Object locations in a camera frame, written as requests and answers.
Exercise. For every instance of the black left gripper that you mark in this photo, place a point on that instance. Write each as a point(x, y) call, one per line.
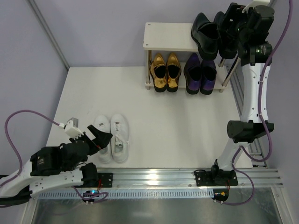
point(89, 140)

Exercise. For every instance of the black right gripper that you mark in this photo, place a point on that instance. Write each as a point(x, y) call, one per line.
point(231, 17)

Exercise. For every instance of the white sneaker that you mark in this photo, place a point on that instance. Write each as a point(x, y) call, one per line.
point(102, 123)
point(120, 140)

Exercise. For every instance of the black patent loafer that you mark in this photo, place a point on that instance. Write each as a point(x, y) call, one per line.
point(227, 42)
point(206, 36)

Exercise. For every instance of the purple loafer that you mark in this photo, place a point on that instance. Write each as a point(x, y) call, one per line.
point(209, 73)
point(192, 73)

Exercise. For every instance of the gold loafer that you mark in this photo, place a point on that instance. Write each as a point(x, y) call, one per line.
point(158, 71)
point(174, 72)

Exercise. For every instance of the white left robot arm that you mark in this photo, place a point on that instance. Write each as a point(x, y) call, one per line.
point(55, 167)

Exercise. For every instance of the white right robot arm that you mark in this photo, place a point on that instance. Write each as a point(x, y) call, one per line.
point(255, 62)

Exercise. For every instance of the white two-tier shoe shelf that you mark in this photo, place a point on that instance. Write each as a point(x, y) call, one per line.
point(176, 37)

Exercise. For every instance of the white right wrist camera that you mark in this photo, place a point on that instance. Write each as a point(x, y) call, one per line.
point(255, 3)

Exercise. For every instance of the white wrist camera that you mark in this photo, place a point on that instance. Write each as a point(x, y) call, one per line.
point(71, 128)
point(255, 3)

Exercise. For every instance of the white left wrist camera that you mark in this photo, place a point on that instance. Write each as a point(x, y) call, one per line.
point(71, 128)

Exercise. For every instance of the right corner aluminium post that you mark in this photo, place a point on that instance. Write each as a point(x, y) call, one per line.
point(272, 3)

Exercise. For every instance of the corner aluminium post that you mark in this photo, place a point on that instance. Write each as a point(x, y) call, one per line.
point(272, 3)
point(43, 23)

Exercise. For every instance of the grey slotted cable duct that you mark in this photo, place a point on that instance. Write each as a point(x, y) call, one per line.
point(135, 194)

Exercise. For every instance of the left corner aluminium post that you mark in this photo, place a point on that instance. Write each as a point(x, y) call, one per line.
point(43, 23)

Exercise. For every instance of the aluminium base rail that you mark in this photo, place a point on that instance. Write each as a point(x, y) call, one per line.
point(142, 178)

